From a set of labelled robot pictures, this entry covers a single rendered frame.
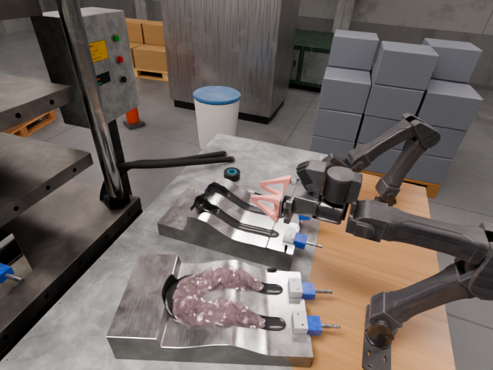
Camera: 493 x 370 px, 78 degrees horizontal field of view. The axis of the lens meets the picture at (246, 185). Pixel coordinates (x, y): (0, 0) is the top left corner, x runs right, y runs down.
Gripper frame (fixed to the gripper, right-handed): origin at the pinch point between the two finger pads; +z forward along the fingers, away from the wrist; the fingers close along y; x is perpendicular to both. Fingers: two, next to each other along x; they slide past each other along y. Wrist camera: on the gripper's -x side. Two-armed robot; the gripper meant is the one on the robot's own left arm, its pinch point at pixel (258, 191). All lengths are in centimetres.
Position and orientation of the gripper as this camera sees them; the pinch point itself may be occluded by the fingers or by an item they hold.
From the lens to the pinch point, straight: 72.8
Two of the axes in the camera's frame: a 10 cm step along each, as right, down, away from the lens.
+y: -3.7, 5.3, -7.7
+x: -0.2, 8.2, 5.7
